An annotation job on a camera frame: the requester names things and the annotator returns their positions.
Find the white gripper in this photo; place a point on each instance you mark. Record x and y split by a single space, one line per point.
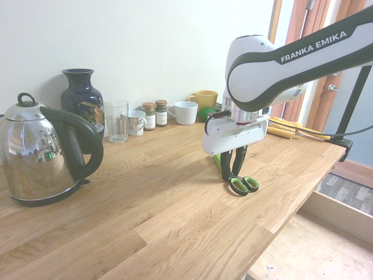
233 137

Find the green black sheathed scissors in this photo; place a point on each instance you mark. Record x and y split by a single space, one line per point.
217 162

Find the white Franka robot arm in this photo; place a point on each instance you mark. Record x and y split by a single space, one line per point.
291 73

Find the open wooden drawer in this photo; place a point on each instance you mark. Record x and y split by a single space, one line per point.
314 248

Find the green round fruit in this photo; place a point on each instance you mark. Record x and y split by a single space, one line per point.
205 114

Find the yellow folded cloth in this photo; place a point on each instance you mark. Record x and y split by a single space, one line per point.
281 128

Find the yellow mug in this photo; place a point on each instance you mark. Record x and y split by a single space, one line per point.
207 99

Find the large white mug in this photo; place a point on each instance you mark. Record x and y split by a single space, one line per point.
185 113

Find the spice jar copper lid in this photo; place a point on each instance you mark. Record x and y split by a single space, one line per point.
161 113
149 116

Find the small patterned white mug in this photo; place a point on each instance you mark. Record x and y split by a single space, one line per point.
135 124

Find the wooden framed door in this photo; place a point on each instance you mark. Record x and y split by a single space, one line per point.
317 96

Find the clear drinking glass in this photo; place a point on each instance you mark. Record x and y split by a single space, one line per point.
116 122

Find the dark blue ceramic vase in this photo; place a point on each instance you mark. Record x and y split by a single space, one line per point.
78 96

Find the black kettle base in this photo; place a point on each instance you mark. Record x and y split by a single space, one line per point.
43 201

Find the stainless steel electric kettle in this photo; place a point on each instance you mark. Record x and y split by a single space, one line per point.
35 151

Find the black clamp camera stand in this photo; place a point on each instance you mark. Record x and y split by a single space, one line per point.
352 105

